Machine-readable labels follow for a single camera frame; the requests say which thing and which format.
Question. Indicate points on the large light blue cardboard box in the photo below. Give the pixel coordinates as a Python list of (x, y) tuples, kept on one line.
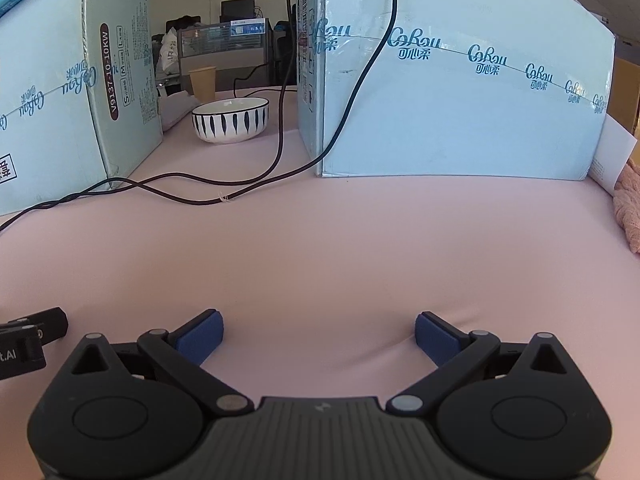
[(50, 110)]

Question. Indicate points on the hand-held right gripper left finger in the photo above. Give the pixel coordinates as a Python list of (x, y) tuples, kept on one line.
[(200, 337)]

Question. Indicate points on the brown paper cup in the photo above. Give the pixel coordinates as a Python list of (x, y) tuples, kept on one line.
[(202, 85)]

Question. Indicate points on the white plastic bag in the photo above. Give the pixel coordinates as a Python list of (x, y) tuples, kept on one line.
[(169, 52)]

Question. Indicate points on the black monitor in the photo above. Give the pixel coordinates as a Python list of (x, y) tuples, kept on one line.
[(238, 10)]

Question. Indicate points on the white paper sheet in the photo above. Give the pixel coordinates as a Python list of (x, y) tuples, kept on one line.
[(612, 160)]

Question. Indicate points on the light blue box with barcode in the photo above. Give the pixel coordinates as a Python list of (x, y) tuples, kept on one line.
[(475, 125)]

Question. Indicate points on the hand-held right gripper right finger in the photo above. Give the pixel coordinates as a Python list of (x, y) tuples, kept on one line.
[(435, 337)]

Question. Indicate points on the white bowl with black stripes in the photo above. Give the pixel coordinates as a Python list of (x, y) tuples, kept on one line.
[(230, 127)]

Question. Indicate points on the pink knitted cloth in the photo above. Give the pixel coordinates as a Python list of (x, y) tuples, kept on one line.
[(631, 210)]

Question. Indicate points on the grey office partition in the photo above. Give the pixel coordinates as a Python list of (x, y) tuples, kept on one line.
[(225, 45)]

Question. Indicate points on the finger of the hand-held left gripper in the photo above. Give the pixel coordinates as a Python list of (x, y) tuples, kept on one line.
[(50, 322)]

